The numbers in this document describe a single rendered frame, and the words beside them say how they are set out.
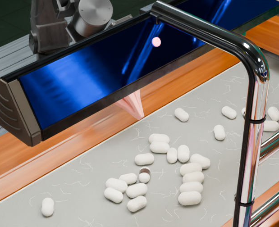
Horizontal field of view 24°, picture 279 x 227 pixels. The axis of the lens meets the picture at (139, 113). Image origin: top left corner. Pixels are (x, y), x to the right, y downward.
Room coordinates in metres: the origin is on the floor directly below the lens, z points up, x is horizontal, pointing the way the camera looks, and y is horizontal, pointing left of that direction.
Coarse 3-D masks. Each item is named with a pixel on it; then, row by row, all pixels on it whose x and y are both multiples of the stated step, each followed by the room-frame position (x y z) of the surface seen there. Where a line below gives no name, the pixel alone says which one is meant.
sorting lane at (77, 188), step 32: (192, 96) 1.09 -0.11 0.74; (224, 96) 1.09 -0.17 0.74; (128, 128) 0.98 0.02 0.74; (160, 128) 0.98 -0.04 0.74; (192, 128) 0.98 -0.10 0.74; (224, 128) 0.98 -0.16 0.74; (96, 160) 0.89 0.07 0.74; (128, 160) 0.89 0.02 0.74; (160, 160) 0.89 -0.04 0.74; (224, 160) 0.89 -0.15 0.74; (32, 192) 0.81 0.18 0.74; (64, 192) 0.81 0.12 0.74; (96, 192) 0.81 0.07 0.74; (160, 192) 0.81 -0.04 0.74; (224, 192) 0.81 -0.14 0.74; (256, 192) 0.81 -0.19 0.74; (0, 224) 0.73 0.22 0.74; (32, 224) 0.73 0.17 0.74; (64, 224) 0.73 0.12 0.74; (96, 224) 0.73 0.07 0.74; (128, 224) 0.73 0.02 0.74; (160, 224) 0.73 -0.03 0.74; (192, 224) 0.73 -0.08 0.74
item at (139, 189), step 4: (136, 184) 0.81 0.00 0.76; (140, 184) 0.80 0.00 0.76; (144, 184) 0.81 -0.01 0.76; (128, 188) 0.80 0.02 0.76; (132, 188) 0.79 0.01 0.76; (136, 188) 0.80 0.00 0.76; (140, 188) 0.80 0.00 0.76; (144, 188) 0.80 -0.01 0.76; (128, 192) 0.79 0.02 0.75; (132, 192) 0.79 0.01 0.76; (136, 192) 0.79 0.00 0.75; (140, 192) 0.79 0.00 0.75; (144, 192) 0.79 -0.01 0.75; (128, 196) 0.79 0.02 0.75; (132, 196) 0.79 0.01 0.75; (136, 196) 0.79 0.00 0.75
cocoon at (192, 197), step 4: (184, 192) 0.78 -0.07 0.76; (188, 192) 0.78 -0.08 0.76; (192, 192) 0.78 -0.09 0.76; (196, 192) 0.78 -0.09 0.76; (180, 196) 0.78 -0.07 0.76; (184, 196) 0.78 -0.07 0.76; (188, 196) 0.78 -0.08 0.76; (192, 196) 0.78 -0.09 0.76; (196, 196) 0.78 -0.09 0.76; (200, 196) 0.78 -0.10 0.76; (180, 200) 0.77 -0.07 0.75; (184, 200) 0.77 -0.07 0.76; (188, 200) 0.77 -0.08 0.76; (192, 200) 0.77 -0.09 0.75; (196, 200) 0.77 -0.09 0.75; (200, 200) 0.78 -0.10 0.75; (184, 204) 0.77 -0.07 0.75; (188, 204) 0.77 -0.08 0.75; (192, 204) 0.77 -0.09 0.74
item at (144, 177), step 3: (141, 168) 0.85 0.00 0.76; (147, 168) 0.85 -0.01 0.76; (150, 171) 0.85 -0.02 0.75; (141, 174) 0.83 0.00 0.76; (144, 174) 0.83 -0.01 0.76; (147, 174) 0.83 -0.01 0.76; (141, 177) 0.83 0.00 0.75; (144, 177) 0.83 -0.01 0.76; (147, 177) 0.83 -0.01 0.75; (141, 180) 0.83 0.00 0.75; (144, 180) 0.82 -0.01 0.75; (147, 180) 0.83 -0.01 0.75
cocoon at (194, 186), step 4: (184, 184) 0.80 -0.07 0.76; (188, 184) 0.80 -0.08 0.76; (192, 184) 0.80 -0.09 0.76; (196, 184) 0.80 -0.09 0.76; (200, 184) 0.80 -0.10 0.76; (180, 188) 0.80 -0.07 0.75; (184, 188) 0.80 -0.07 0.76; (188, 188) 0.80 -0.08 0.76; (192, 188) 0.80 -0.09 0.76; (196, 188) 0.80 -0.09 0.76; (200, 188) 0.80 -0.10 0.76; (200, 192) 0.80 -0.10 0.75
